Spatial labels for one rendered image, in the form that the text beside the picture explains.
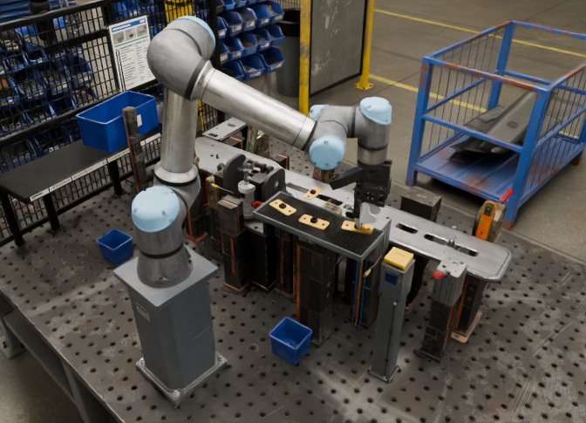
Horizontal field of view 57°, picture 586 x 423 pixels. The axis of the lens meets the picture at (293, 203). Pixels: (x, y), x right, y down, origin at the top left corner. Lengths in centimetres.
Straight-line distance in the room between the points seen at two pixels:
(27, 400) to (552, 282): 227
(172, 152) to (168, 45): 33
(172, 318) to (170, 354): 14
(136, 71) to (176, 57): 140
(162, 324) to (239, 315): 47
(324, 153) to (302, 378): 82
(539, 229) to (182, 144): 282
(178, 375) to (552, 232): 275
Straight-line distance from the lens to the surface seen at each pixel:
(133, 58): 257
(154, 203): 140
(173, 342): 159
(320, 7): 483
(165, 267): 146
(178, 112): 138
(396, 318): 159
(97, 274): 224
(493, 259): 181
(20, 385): 292
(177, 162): 145
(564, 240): 380
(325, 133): 120
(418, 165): 390
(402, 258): 148
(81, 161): 230
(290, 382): 176
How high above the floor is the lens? 208
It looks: 34 degrees down
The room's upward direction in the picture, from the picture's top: straight up
